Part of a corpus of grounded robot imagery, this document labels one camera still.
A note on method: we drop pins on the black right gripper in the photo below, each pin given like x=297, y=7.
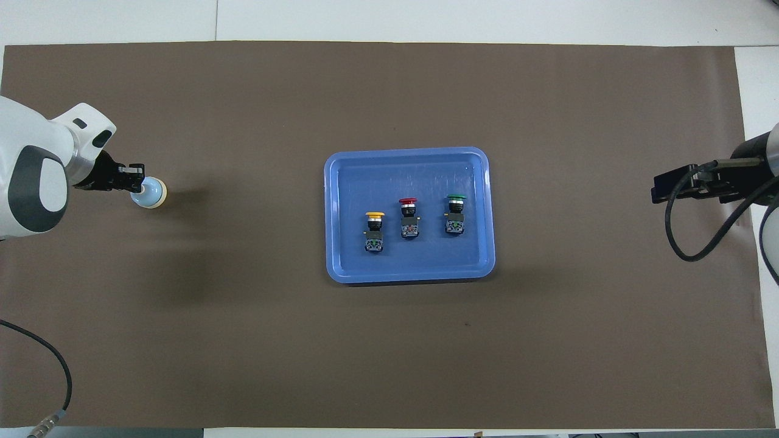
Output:
x=745, y=161

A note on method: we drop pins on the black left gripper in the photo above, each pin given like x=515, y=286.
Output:
x=103, y=176

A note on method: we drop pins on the light blue desk bell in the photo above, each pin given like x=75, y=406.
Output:
x=153, y=196

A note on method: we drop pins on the green push button switch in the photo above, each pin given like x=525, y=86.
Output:
x=455, y=216

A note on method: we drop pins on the yellow push button switch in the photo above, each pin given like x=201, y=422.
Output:
x=374, y=234

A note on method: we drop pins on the red push button switch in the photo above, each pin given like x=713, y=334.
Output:
x=409, y=219

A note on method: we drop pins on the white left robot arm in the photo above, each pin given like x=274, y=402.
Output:
x=24, y=128

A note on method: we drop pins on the blue plastic tray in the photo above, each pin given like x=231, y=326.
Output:
x=411, y=170

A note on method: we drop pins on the brown table mat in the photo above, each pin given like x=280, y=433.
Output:
x=182, y=304

